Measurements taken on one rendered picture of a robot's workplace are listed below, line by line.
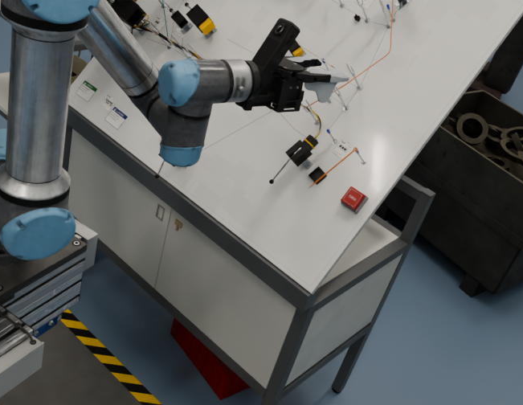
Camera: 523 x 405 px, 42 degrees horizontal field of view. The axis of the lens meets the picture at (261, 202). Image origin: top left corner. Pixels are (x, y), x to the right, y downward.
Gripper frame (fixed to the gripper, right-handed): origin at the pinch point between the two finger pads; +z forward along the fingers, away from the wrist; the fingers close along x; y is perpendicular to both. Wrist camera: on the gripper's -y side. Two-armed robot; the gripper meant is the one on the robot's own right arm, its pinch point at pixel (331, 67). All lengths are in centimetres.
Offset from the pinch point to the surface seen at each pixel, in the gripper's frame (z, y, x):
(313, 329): 36, 90, -21
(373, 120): 51, 28, -34
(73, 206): -2, 98, -124
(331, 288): 39, 76, -21
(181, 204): 10, 66, -64
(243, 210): 20, 60, -46
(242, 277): 21, 81, -41
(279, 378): 27, 108, -21
